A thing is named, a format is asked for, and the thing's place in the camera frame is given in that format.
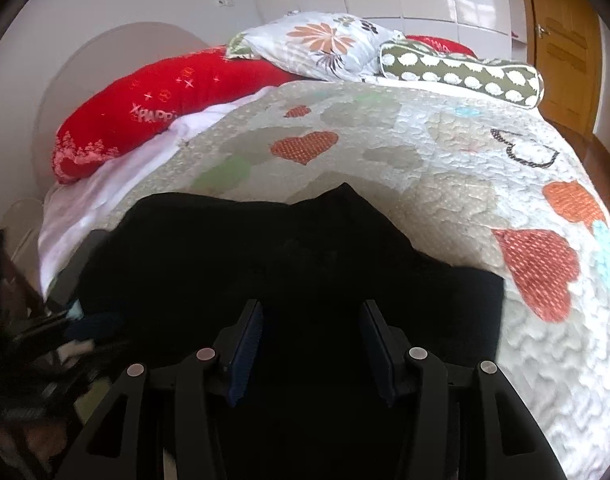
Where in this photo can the red printed pillow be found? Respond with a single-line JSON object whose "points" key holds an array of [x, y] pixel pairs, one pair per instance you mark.
{"points": [[150, 95], [435, 44]]}

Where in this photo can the black pants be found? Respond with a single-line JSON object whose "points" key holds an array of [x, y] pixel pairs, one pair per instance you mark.
{"points": [[295, 260]]}

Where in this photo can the quilted heart pattern bedspread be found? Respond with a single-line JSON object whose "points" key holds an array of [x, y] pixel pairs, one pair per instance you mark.
{"points": [[435, 170]]}

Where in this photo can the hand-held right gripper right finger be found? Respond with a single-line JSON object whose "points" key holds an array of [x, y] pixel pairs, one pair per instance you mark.
{"points": [[380, 355]]}

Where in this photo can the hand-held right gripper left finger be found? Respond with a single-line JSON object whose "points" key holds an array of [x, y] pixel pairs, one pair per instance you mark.
{"points": [[245, 355]]}

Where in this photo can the green pillow with white pattern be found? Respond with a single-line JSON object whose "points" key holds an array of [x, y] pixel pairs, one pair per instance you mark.
{"points": [[460, 72]]}

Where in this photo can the white wall socket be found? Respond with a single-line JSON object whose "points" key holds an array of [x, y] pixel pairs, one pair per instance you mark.
{"points": [[227, 2]]}

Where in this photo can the wooden door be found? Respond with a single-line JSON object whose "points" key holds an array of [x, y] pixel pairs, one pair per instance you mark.
{"points": [[565, 60]]}

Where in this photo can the white round headboard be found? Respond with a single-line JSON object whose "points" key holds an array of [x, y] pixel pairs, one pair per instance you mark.
{"points": [[85, 60]]}

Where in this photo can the white floral pillow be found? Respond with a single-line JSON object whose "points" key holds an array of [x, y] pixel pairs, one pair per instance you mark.
{"points": [[325, 40]]}

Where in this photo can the white bed sheet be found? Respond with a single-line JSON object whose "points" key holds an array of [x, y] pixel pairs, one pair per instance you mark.
{"points": [[100, 195]]}

